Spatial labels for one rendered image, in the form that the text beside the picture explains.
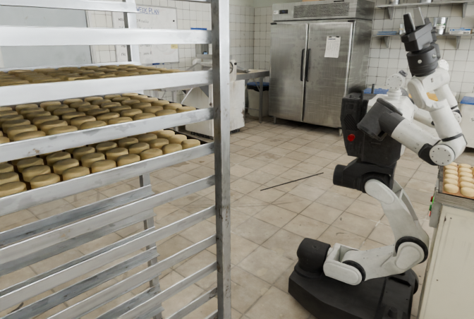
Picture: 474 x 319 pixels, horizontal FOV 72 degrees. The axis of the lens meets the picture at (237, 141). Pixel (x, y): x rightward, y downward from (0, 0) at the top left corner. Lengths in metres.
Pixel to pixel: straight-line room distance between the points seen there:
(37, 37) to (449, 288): 1.74
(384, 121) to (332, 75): 3.91
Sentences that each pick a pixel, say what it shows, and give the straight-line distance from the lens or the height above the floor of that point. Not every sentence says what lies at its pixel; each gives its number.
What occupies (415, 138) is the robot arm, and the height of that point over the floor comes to 1.14.
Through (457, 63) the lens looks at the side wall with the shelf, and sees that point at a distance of 5.81.
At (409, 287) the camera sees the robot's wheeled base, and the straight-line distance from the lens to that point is 2.19.
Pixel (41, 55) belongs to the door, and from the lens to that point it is 4.54.
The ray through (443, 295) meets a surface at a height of 0.41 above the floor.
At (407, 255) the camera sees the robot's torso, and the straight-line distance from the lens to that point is 1.84.
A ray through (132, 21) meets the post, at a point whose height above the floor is 1.55.
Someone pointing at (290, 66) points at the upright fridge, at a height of 1.06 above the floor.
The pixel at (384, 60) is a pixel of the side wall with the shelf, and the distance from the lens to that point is 5.99.
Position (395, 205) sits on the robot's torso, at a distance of 1.75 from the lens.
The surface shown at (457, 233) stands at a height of 0.73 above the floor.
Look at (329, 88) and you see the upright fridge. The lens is 5.33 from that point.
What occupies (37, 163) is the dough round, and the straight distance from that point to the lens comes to 0.83.
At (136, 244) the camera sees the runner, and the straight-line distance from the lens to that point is 0.81.
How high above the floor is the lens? 1.50
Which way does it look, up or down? 17 degrees down
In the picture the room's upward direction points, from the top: straight up
